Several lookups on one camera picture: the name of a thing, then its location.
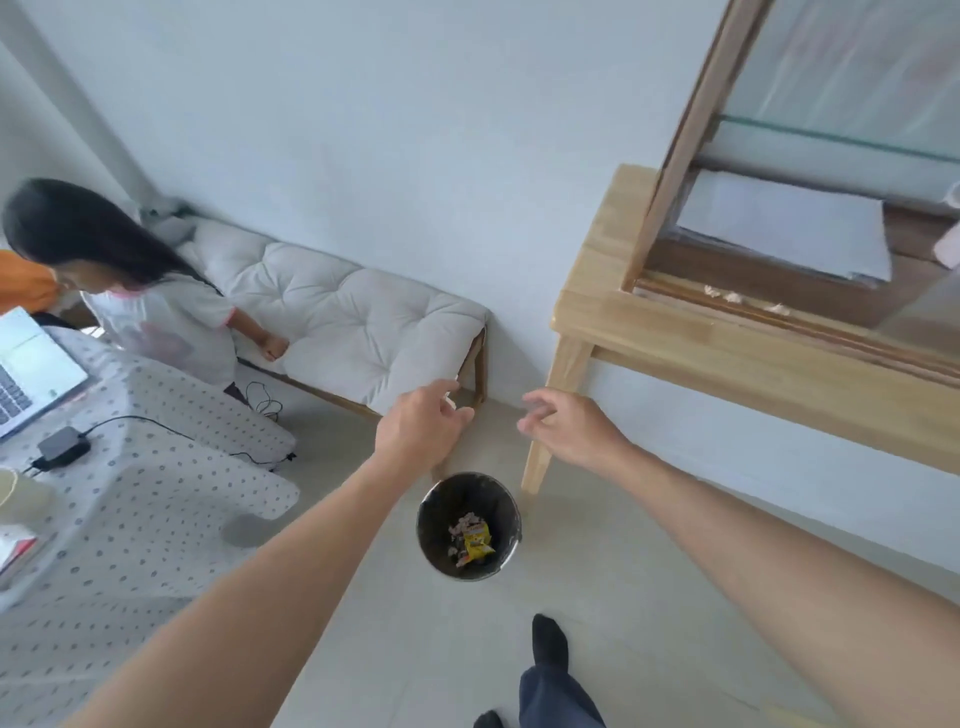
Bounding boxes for person's right hand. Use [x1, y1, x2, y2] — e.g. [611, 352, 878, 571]
[516, 388, 636, 474]

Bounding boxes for person's left hand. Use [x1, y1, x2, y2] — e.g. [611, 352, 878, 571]
[373, 380, 475, 481]

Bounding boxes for person's right forearm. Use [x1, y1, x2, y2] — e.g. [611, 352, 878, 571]
[611, 441, 960, 728]

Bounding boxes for person's left forearm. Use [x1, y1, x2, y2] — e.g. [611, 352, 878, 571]
[63, 453, 432, 728]

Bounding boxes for grey crumpled trash scraps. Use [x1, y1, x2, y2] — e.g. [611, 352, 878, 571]
[446, 512, 485, 560]

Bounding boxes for black round trash bin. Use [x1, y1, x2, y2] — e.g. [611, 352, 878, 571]
[416, 471, 523, 583]

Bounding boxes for yellow crumpled wrapper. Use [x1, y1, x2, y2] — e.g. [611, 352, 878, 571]
[457, 521, 497, 565]

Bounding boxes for white tufted bench cushion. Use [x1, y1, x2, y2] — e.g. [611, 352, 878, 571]
[174, 216, 490, 418]

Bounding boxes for wooden glass display cabinet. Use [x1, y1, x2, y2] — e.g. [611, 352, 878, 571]
[520, 0, 960, 497]

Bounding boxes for crumpled paper bits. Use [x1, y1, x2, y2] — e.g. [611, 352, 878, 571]
[701, 282, 794, 317]

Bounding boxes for person's dark blue trouser leg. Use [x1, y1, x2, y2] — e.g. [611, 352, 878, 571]
[517, 663, 606, 728]

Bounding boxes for white dotted tablecloth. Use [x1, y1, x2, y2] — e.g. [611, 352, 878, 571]
[0, 324, 302, 728]

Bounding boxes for white paper sheet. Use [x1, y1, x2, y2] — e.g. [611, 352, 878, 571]
[673, 168, 894, 284]

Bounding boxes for black power adapter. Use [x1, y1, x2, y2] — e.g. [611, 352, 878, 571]
[36, 427, 93, 473]

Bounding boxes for glass shelf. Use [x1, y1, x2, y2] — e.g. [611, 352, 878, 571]
[718, 112, 960, 166]

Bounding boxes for silver laptop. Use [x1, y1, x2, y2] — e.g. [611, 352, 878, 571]
[0, 306, 92, 441]

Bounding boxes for cream cup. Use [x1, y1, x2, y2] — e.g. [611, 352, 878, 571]
[0, 468, 59, 528]

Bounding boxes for orange garment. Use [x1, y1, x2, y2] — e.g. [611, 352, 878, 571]
[0, 249, 61, 316]

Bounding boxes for red and white box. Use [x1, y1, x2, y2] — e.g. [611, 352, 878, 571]
[0, 525, 40, 594]

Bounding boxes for wooden bench frame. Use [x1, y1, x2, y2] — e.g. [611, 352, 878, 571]
[234, 324, 491, 483]

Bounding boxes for black floor cable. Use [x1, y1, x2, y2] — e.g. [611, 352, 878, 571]
[225, 380, 298, 472]

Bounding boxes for black adapter cable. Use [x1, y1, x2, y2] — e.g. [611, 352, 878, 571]
[22, 414, 175, 477]

